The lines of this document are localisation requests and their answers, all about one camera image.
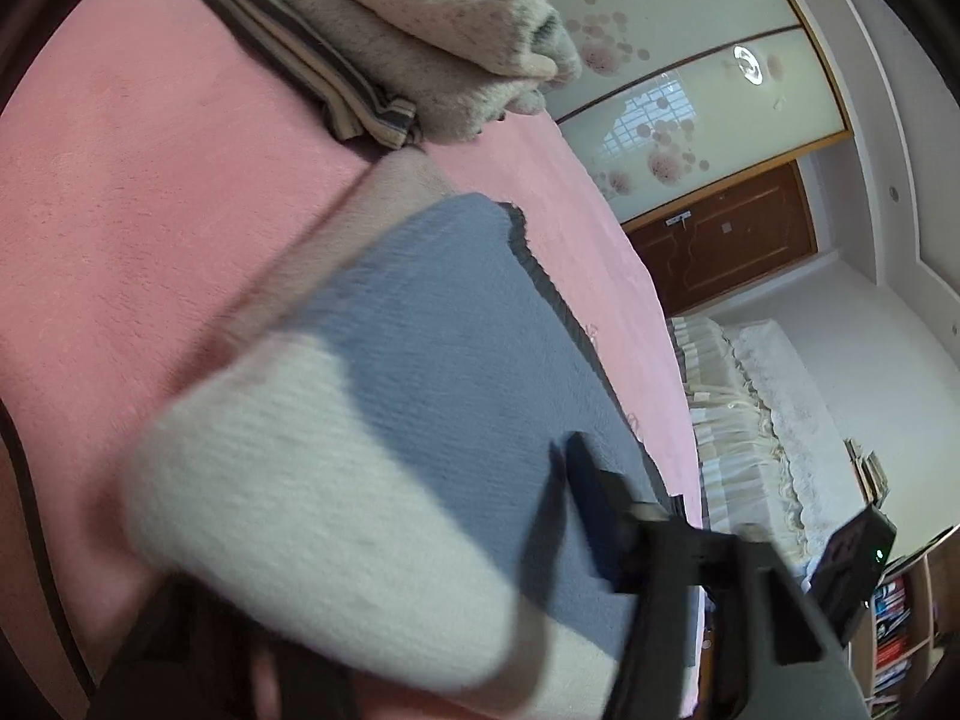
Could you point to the floral sliding wardrobe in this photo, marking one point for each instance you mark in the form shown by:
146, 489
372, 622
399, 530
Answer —
677, 95

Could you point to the lace-covered furniture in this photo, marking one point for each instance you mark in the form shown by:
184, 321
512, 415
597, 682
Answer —
771, 457

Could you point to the brown wooden door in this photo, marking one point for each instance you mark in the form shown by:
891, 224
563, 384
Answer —
723, 242

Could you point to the striped knit colour-block sweater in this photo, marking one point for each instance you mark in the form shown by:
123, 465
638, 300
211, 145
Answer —
377, 469

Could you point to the pink bed blanket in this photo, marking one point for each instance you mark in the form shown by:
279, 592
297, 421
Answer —
153, 173

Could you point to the stack of books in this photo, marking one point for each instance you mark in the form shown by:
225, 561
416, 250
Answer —
869, 474

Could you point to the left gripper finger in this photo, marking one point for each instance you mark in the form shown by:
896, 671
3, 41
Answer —
774, 653

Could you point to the bookshelf with books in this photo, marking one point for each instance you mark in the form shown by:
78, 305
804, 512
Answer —
911, 618

